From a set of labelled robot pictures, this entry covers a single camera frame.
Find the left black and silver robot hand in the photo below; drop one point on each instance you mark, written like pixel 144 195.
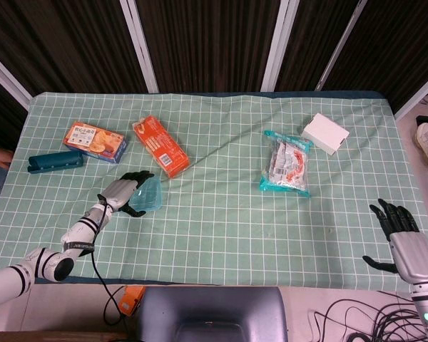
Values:
pixel 119 190

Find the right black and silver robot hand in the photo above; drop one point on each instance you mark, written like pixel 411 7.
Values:
pixel 413 254

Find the teal plastic lid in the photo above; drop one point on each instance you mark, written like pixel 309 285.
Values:
pixel 148 196

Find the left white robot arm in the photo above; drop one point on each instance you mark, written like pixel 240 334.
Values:
pixel 82 231

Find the clear plastic container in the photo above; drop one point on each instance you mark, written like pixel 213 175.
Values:
pixel 160 203

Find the orange and blue cookie box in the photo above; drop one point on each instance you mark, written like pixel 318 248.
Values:
pixel 92 140

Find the white cardboard box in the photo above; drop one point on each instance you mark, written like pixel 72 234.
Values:
pixel 324 132

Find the orange snack carton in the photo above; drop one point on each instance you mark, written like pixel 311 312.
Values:
pixel 162 146

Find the dark teal cylindrical case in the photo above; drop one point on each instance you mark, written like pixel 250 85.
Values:
pixel 53 162

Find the green checked tablecloth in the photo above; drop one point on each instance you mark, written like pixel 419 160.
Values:
pixel 217 231

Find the orange device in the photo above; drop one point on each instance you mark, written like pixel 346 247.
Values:
pixel 130 301

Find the dark slatted partition panel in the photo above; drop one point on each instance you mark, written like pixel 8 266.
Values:
pixel 75 42
pixel 3 117
pixel 210 42
pixel 314 46
pixel 396 42

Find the dark grey robot torso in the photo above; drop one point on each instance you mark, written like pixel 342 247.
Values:
pixel 214 306

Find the teal snack bag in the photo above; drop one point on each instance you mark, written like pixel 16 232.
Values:
pixel 287 164

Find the brown wooden board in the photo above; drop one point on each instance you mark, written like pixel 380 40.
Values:
pixel 57 337

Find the white partition frame post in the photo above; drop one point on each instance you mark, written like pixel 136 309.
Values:
pixel 7 77
pixel 279 46
pixel 419 94
pixel 141 46
pixel 341 44

